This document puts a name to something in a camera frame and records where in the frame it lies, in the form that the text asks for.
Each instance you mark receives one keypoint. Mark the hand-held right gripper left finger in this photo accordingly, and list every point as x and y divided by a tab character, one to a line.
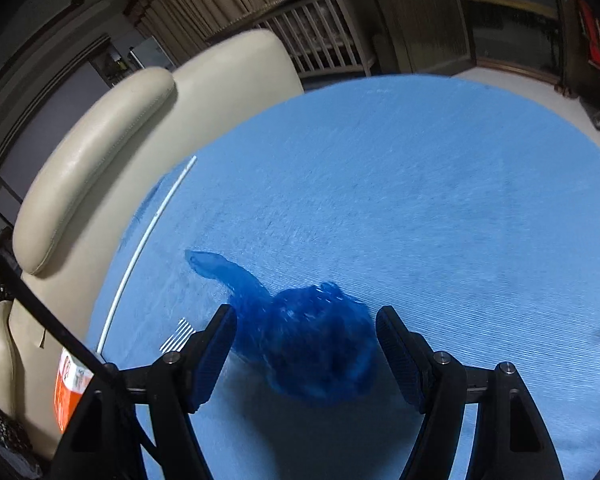
212	355

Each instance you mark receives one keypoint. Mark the beige curtain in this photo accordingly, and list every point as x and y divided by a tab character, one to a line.
195	0

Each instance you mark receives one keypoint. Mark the dark wooden door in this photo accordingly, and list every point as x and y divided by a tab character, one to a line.
420	20

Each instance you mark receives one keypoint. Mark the white fridge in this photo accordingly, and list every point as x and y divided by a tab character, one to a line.
152	52

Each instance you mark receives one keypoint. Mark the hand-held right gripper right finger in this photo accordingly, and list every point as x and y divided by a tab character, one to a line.
402	355

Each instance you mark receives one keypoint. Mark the red and white clothing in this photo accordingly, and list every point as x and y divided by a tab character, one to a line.
597	35

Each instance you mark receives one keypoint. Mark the orange and white box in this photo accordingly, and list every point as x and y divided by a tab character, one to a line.
70	390

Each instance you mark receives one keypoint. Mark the blue plastic bag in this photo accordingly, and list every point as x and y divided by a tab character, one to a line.
310	335

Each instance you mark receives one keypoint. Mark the beige leather sofa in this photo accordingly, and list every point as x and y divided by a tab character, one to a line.
105	160

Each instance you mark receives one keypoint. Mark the blue tablecloth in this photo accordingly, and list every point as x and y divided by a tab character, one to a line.
405	185

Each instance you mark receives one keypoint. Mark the wooden crib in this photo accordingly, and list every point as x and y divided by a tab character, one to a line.
320	30

